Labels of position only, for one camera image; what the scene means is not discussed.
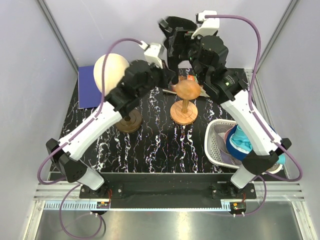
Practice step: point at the dark blue bucket hat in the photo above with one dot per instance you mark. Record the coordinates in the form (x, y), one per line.
(234, 150)

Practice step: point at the teal bucket hat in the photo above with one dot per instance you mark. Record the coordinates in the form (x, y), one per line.
(240, 139)

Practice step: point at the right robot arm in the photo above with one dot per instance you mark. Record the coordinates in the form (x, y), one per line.
(207, 55)

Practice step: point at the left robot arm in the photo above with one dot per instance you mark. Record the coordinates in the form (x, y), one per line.
(139, 78)

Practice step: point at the lavender grey cap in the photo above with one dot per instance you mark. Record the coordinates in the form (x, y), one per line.
(220, 132)

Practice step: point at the pink bucket hat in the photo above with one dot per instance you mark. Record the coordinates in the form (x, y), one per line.
(226, 137)

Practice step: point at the purple flat book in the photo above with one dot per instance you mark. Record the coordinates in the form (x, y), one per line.
(89, 95)

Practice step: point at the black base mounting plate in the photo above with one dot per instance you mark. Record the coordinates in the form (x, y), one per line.
(215, 185)

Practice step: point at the light wooden hat stand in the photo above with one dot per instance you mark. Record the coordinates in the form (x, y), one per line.
(184, 112)

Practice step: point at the black baseball cap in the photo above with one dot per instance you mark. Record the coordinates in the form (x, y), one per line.
(173, 21)

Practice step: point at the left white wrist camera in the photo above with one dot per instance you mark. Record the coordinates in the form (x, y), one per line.
(152, 53)

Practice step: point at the white foam mannequin head stand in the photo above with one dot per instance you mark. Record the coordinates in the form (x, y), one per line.
(114, 70)

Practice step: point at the dark cover book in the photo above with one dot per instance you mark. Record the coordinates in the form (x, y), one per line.
(171, 89)

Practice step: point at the white perforated basket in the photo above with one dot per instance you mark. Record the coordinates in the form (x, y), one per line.
(210, 144)

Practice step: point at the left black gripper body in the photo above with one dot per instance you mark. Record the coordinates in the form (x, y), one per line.
(157, 76)

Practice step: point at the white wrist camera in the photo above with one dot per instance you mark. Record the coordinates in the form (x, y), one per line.
(208, 25)
(152, 53)

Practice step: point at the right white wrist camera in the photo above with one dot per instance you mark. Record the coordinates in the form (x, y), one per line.
(208, 25)

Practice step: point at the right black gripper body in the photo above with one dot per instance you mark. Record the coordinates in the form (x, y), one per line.
(183, 37)

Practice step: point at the colourful treehouse book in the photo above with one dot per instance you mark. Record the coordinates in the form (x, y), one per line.
(192, 78)

